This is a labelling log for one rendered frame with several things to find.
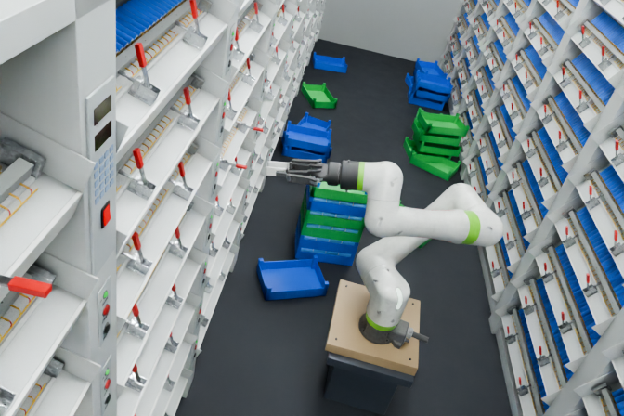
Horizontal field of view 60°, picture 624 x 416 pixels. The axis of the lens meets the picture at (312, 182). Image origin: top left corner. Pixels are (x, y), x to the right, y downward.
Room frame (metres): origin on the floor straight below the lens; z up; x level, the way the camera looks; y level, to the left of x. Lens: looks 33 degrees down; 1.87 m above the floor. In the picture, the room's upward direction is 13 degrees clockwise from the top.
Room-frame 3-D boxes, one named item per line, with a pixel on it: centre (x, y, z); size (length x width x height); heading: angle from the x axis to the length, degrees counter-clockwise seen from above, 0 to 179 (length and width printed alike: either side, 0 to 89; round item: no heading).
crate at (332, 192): (2.24, -0.14, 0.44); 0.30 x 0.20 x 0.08; 99
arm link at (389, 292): (1.47, -0.36, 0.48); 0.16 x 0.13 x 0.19; 25
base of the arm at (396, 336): (1.45, -0.43, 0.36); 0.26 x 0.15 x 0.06; 77
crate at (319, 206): (2.24, -0.14, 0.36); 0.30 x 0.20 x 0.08; 99
